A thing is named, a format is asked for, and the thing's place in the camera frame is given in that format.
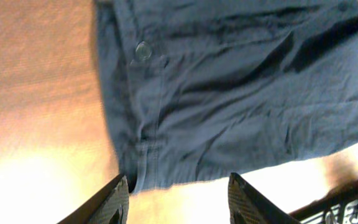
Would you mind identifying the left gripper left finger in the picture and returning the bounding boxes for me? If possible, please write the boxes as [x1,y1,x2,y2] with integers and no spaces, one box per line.
[58,174,129,224]

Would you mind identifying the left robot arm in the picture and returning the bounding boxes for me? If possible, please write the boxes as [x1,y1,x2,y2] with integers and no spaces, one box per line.
[62,173,358,224]

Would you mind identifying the navy blue shorts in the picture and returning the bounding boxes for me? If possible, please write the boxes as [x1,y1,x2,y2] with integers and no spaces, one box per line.
[95,0,358,194]

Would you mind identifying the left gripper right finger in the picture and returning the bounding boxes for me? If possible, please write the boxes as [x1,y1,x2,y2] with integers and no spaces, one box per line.
[228,172,300,224]

